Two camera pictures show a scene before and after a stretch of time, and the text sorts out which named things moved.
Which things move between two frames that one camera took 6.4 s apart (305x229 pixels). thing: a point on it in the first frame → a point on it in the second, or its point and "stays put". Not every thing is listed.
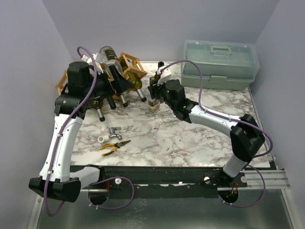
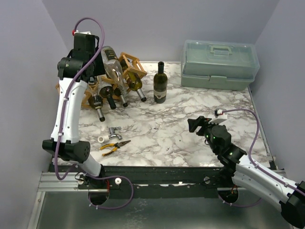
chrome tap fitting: x=112 y=131 stays put
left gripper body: x=104 y=87 → x=96 y=50
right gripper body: x=153 y=88 → x=200 y=124
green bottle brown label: x=125 y=104 stays put
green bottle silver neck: x=96 y=103 stays put
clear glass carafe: x=107 y=57 stays put
